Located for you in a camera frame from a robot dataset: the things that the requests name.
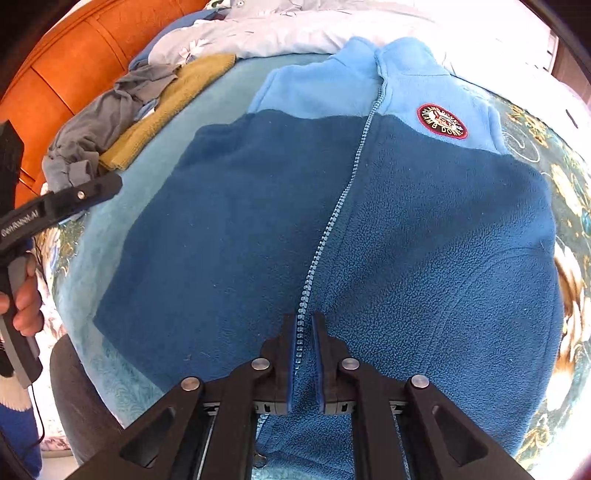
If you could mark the mustard knit sweater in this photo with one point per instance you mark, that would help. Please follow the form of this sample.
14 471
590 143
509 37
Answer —
191 80

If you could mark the orange wooden headboard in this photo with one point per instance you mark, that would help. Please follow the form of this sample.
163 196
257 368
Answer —
78 59

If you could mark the person's left hand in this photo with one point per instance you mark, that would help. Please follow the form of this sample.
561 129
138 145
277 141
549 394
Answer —
28 320

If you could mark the light blue floral duvet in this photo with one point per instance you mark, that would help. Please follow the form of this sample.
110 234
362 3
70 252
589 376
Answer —
494 32

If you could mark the blue fleece zip jacket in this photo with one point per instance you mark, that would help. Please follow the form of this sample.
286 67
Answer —
369 230

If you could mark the teal floral bed blanket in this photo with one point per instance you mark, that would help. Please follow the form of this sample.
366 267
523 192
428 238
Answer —
545 230

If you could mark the grey sweatshirt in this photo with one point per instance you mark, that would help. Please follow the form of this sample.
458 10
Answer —
72 157

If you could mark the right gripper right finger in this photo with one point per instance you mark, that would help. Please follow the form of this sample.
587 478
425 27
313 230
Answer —
403 429

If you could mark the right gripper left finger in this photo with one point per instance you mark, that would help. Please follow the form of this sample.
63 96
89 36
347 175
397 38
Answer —
204 430

